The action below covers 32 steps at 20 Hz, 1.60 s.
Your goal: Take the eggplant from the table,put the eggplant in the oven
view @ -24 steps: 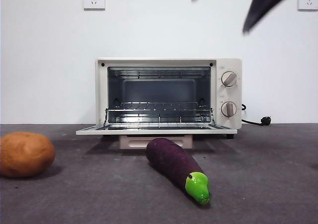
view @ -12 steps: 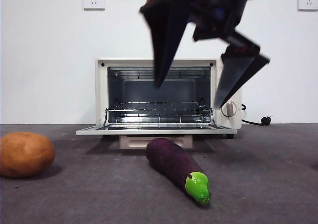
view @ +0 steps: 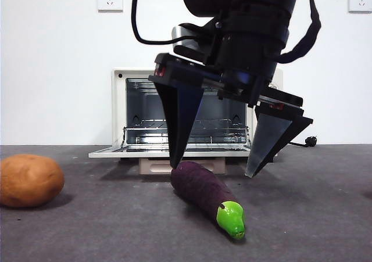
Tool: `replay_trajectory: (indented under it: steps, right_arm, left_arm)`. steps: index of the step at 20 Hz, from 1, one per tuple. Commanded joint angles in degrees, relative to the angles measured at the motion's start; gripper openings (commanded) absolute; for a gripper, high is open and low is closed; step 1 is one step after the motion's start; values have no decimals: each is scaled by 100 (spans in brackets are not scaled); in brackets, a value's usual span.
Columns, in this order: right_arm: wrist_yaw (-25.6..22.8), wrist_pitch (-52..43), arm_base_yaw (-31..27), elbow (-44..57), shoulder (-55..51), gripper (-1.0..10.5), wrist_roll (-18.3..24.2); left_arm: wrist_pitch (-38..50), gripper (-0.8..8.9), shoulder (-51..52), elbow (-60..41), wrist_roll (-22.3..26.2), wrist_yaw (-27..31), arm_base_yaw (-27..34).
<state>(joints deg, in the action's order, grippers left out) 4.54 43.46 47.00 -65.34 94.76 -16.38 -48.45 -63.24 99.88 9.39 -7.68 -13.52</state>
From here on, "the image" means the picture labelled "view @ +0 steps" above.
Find oven door with beige handle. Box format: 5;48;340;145
88;144;277;175

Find purple eggplant with green stem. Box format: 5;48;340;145
170;161;246;239

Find white toaster oven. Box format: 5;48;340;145
112;67;284;163

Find brown potato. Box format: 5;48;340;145
0;154;65;208

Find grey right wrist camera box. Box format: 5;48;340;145
171;24;206;53

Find oven wire rack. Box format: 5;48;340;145
123;118;251;152

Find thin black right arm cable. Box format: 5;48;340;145
131;0;176;45

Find thick black sleeved arm cable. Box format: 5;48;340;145
278;0;323;64

